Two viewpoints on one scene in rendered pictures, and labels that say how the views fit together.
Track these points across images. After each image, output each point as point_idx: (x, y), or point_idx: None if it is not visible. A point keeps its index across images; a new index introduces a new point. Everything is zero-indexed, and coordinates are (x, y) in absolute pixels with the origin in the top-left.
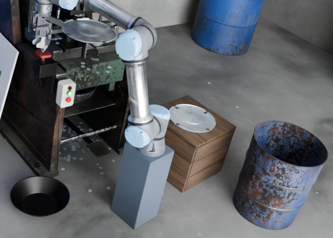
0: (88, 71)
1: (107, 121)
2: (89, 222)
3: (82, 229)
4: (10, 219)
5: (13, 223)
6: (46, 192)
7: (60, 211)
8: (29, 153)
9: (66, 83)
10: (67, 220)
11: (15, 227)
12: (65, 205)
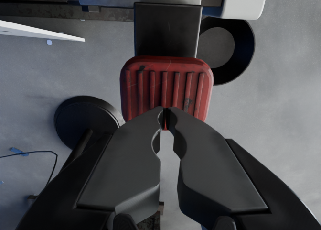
0: None
1: None
2: (277, 10)
3: (277, 27)
4: (213, 85)
5: (219, 85)
6: (204, 30)
7: (255, 46)
8: (131, 9)
9: None
10: (255, 34)
11: (226, 86)
12: (253, 34)
